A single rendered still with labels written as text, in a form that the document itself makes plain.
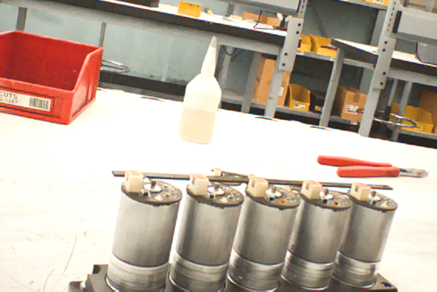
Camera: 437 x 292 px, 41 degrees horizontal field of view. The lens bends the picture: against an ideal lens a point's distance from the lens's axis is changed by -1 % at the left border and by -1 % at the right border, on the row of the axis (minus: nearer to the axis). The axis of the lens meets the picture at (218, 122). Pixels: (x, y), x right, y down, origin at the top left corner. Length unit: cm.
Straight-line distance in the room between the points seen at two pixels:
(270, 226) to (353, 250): 5
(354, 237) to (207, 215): 8
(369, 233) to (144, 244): 11
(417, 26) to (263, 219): 254
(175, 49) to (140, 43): 28
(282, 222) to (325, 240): 3
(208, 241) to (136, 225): 3
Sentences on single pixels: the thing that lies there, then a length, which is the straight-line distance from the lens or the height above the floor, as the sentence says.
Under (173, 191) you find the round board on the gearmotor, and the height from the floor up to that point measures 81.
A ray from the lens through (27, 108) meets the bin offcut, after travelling 54.
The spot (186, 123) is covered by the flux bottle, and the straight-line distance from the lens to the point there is 55.
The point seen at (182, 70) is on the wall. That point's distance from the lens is 469.
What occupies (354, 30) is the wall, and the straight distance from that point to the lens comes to 491.
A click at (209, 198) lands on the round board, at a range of 24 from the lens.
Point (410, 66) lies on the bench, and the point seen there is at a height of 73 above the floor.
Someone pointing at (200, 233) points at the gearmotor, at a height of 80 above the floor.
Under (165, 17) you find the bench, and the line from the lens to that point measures 254.
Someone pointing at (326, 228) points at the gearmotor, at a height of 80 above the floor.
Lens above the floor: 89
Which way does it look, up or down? 13 degrees down
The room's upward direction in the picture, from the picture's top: 12 degrees clockwise
